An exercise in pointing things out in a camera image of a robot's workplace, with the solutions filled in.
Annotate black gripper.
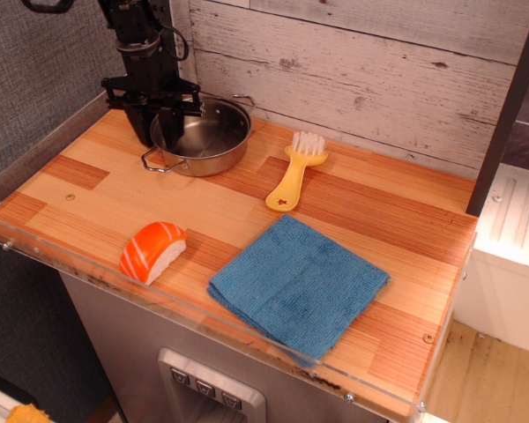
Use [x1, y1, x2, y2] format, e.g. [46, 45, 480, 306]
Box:
[101, 35, 203, 150]

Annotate stainless steel pot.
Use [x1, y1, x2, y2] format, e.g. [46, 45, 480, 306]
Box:
[141, 94, 256, 177]

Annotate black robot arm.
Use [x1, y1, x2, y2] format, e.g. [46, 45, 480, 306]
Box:
[101, 1, 205, 147]

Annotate blue folded cloth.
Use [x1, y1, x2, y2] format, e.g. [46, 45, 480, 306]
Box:
[207, 215, 390, 367]

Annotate salmon nigiri sushi toy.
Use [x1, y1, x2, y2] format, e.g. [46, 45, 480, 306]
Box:
[119, 221, 187, 286]

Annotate yellow dish brush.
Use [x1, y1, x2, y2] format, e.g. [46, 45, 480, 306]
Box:
[265, 131, 328, 212]

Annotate clear acrylic edge guard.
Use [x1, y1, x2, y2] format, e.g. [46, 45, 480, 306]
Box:
[0, 202, 477, 422]

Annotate silver dispenser panel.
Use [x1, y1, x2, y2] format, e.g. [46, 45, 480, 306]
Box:
[158, 347, 267, 423]

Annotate yellow object at corner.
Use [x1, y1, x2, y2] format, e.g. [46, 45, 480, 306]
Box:
[5, 404, 52, 423]

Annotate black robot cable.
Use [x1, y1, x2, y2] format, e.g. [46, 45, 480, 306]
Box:
[19, 0, 190, 63]

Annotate dark right shelf post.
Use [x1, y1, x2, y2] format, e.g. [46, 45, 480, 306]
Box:
[466, 33, 529, 217]

